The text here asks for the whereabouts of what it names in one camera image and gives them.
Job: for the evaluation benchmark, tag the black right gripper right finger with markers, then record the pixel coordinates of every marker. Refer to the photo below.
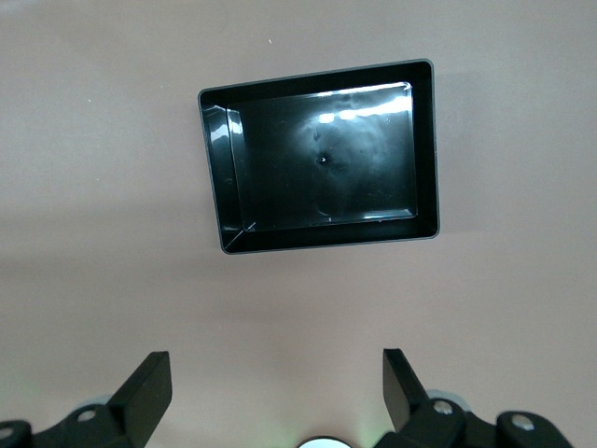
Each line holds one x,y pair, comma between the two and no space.
406,401

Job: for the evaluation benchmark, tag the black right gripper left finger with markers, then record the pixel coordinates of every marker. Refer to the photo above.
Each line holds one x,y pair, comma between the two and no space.
140,396

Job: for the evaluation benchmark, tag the black plastic box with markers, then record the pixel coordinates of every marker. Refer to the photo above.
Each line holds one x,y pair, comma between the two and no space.
326,154

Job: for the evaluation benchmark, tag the brown table cover mat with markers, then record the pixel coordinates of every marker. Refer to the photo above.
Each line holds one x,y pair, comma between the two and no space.
93,186

